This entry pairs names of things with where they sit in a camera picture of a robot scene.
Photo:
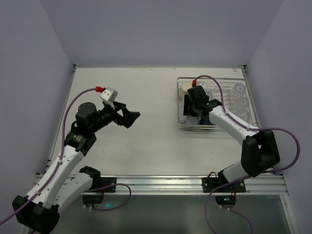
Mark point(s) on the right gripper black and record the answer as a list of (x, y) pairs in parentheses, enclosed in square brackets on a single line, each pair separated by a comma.
[(191, 110)]

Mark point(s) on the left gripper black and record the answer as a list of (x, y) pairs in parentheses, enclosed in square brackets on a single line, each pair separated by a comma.
[(118, 114)]

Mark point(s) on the dark blue mug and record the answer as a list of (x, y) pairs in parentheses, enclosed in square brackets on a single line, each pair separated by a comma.
[(205, 121)]

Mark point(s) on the light blue mug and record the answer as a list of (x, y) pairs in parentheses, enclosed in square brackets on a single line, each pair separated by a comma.
[(190, 120)]

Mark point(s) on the cream brown ceramic cup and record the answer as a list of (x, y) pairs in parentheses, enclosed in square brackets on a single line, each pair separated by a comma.
[(203, 84)]

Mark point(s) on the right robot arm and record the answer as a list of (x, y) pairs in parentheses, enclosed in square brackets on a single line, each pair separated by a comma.
[(259, 148)]

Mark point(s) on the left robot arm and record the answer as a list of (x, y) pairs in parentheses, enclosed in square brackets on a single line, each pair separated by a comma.
[(41, 208)]

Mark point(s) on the right controller box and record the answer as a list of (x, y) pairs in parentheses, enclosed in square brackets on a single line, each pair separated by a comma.
[(226, 201)]

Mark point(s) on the controller box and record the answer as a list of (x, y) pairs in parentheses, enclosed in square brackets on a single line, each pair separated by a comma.
[(92, 200), (226, 201)]

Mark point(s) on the left controller box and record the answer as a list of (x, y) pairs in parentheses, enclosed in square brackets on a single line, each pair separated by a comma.
[(92, 200)]

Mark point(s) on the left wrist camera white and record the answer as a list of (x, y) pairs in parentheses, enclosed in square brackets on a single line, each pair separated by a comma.
[(108, 96)]

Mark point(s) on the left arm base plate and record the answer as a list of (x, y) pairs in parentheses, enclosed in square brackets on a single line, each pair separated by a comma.
[(103, 185)]

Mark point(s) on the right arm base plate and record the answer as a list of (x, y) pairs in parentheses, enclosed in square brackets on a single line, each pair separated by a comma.
[(223, 185)]

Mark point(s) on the aluminium mounting rail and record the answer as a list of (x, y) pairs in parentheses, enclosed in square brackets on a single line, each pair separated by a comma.
[(193, 185)]

